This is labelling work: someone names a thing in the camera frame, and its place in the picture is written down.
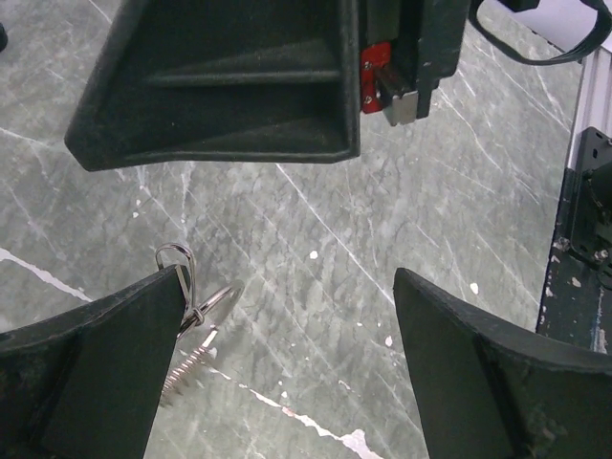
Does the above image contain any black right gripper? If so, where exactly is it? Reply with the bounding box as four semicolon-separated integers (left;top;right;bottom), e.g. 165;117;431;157
359;1;469;126

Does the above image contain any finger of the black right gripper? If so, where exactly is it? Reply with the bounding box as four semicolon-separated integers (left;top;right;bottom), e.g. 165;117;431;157
64;1;360;171

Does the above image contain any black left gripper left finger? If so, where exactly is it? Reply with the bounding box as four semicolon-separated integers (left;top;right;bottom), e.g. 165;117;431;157
1;265;190;458

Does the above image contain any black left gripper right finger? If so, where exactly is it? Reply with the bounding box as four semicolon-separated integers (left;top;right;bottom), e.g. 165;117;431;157
393;268;611;458

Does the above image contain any silver metal keyring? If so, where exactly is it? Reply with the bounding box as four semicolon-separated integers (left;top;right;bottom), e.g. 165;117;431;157
177;280;245;340

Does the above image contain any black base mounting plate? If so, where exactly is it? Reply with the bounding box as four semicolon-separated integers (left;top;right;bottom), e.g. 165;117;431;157
536;127;611;355

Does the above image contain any red and black stamp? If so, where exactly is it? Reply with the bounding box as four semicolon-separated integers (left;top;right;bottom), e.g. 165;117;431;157
0;23;9;52

